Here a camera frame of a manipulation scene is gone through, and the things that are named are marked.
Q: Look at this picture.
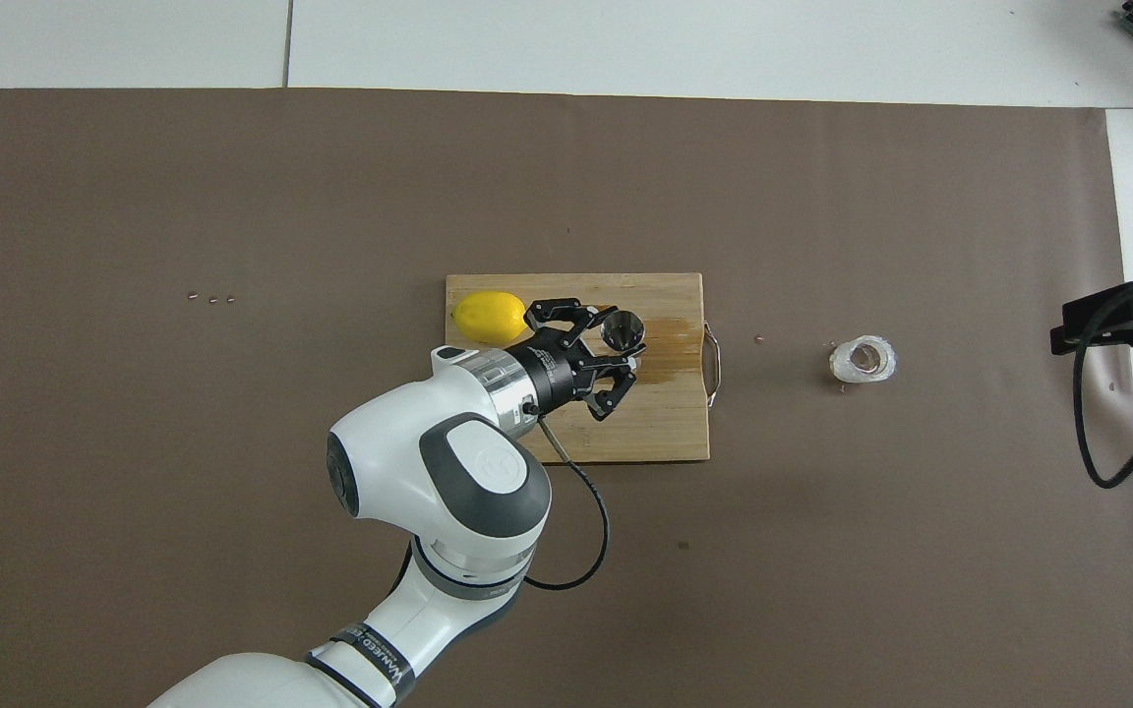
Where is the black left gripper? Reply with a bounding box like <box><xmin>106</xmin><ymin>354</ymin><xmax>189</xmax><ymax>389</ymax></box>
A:
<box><xmin>506</xmin><ymin>298</ymin><xmax>642</xmax><ymax>422</ymax></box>

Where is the steel double jigger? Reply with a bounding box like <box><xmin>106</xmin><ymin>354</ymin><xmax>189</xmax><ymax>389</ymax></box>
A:
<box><xmin>598</xmin><ymin>308</ymin><xmax>648</xmax><ymax>360</ymax></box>

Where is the yellow lemon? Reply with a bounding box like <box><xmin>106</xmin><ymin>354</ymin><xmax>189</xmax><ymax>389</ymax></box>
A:
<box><xmin>451</xmin><ymin>291</ymin><xmax>531</xmax><ymax>347</ymax></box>

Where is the brown paper table mat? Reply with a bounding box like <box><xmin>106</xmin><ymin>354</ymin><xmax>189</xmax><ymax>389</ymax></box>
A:
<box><xmin>0</xmin><ymin>87</ymin><xmax>1133</xmax><ymax>708</ymax></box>

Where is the wooden cutting board, metal handle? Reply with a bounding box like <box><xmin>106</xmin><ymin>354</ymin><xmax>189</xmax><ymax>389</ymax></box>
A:
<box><xmin>444</xmin><ymin>272</ymin><xmax>723</xmax><ymax>465</ymax></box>

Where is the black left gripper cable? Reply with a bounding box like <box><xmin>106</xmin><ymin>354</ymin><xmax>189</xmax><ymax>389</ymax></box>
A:
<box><xmin>522</xmin><ymin>398</ymin><xmax>612</xmax><ymax>591</ymax></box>

